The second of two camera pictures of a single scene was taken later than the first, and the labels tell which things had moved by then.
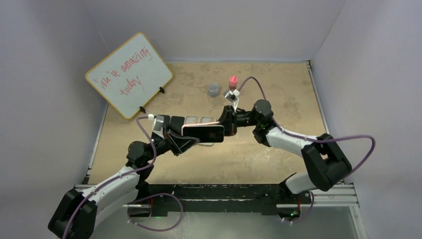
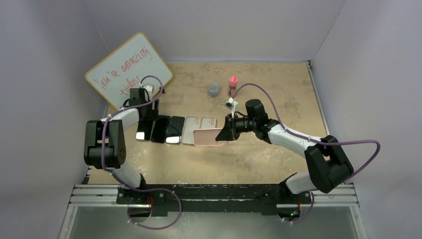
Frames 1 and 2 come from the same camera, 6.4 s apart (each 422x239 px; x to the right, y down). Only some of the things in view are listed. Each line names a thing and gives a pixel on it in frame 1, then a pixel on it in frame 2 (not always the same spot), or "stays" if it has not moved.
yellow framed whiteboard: [130, 75] stays
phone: [176, 123] stays
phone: [209, 132] → [145, 129]
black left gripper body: [162, 145] → [151, 111]
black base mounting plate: [250, 199] stays
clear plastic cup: [213, 89] stays
